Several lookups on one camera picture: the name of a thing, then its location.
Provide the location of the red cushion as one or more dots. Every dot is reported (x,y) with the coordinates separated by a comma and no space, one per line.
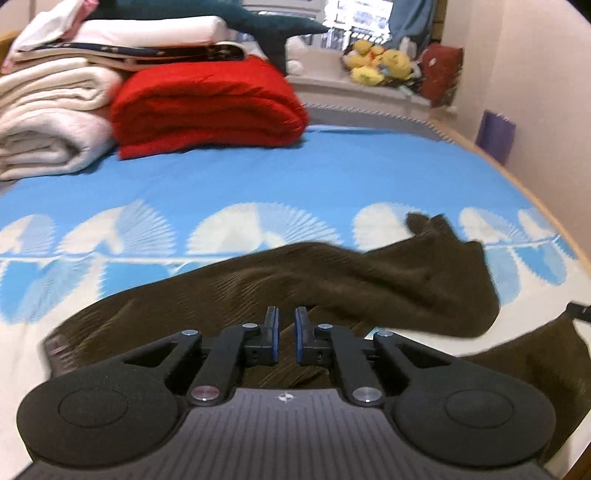
(438,76)

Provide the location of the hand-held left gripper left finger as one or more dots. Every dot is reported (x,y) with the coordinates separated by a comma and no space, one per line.
(272,334)

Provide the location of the white and pink folded cloth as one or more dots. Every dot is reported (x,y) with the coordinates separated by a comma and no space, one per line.
(51,23)

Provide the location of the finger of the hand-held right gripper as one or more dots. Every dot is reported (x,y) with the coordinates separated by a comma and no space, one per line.
(581,312)

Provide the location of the blue white printed bedsheet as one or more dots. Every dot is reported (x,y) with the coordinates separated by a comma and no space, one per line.
(323,175)

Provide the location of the window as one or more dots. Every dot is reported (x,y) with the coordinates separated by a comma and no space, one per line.
(358,18)

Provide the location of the blue curtain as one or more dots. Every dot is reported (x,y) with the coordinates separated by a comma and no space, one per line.
(413,21)

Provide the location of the dark teal shark plush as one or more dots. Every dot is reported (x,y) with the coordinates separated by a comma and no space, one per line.
(258,25)

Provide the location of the yellow plush toy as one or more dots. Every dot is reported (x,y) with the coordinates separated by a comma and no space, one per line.
(364,48)
(398,61)
(367,74)

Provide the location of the red folded blanket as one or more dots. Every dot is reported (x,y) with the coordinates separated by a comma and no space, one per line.
(207,106)

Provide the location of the white plush toy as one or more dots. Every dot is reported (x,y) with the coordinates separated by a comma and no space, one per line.
(295,55)

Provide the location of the white window sill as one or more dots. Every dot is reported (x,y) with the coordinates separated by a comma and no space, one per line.
(351,92)

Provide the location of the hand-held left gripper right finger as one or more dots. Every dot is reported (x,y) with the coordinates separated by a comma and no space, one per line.
(301,334)

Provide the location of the cream folded blanket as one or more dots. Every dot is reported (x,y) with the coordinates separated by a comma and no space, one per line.
(51,120)

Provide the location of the white folded pillow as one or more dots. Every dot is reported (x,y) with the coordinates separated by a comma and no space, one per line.
(157,30)

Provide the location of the folded quilt with navy trim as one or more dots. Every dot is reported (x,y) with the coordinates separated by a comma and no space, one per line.
(161,51)

